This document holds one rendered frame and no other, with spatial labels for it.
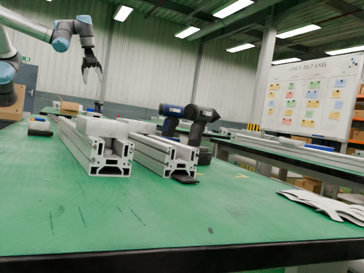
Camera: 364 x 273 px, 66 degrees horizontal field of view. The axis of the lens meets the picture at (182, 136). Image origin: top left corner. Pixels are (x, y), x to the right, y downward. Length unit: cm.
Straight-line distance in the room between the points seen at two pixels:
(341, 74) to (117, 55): 1022
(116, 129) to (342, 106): 319
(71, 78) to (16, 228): 1207
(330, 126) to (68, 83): 1042
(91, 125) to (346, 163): 167
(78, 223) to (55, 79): 1205
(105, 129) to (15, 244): 43
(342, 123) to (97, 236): 343
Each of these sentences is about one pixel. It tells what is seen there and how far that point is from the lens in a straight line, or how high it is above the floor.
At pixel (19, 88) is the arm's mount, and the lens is 207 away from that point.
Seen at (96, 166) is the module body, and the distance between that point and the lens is 68.
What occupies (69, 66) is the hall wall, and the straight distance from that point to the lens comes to 1249.
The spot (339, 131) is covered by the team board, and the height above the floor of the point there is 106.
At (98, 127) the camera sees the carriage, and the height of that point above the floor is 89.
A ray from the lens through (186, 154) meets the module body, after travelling 79.
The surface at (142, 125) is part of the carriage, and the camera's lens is 104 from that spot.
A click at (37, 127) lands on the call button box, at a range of 129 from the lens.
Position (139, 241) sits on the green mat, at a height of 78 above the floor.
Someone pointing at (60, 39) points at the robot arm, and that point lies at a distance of 158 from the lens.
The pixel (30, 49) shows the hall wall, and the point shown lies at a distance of 1258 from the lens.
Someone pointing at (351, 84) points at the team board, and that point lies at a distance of 370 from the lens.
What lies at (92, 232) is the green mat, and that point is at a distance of 40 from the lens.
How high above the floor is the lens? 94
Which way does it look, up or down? 4 degrees down
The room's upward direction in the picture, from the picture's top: 9 degrees clockwise
